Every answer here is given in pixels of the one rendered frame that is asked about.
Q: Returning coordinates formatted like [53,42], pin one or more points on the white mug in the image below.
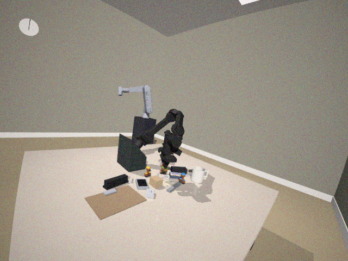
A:
[198,174]

